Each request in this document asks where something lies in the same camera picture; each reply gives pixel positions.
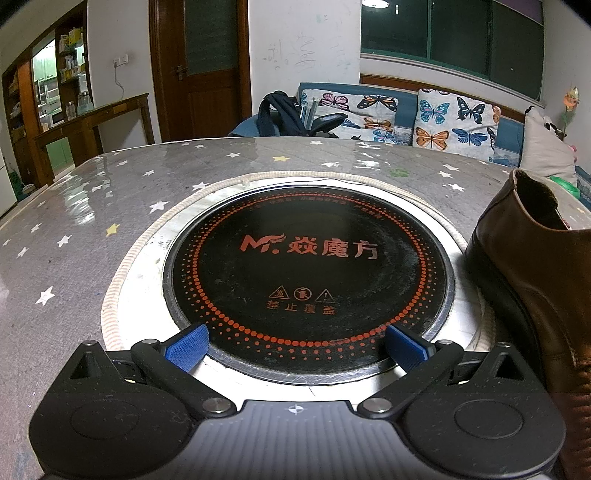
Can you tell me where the round black induction cooker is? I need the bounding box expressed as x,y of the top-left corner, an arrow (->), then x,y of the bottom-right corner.
102,172 -> 497,402

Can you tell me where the black seat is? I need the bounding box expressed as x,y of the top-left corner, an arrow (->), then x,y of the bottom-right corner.
307,112 -> 349,137

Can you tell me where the wooden shelf cabinet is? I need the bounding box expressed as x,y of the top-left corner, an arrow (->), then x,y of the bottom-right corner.
0,0 -> 93,185

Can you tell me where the flat butterfly-print cushion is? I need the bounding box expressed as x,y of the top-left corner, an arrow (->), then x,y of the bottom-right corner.
307,90 -> 400,141

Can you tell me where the wooden console table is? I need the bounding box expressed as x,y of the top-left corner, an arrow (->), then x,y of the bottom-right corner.
32,92 -> 155,185

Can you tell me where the green-framed window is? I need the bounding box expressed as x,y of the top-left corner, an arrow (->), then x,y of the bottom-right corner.
360,0 -> 561,100

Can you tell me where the brown leather shoe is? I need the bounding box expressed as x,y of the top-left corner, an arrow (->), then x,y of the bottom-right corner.
464,168 -> 591,480

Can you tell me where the blue sofa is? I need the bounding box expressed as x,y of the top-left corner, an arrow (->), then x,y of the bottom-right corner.
228,82 -> 591,208

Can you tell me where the black backpack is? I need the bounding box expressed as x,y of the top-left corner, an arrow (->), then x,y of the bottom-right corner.
257,90 -> 309,137

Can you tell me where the square butterfly-print cushion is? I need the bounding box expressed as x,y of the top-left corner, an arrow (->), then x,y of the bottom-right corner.
413,88 -> 502,155

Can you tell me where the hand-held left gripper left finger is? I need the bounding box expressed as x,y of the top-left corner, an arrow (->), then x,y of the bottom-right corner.
69,323 -> 236,420

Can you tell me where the beige pillow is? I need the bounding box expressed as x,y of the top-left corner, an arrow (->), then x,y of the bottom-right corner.
519,107 -> 578,178

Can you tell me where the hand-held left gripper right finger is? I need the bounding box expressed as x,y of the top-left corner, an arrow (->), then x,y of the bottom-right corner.
359,324 -> 525,421

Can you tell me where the orange artificial flower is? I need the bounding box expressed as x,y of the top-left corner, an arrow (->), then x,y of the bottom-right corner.
556,85 -> 580,139

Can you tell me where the brown wooden door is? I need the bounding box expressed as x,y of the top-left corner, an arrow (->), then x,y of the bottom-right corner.
148,0 -> 252,141

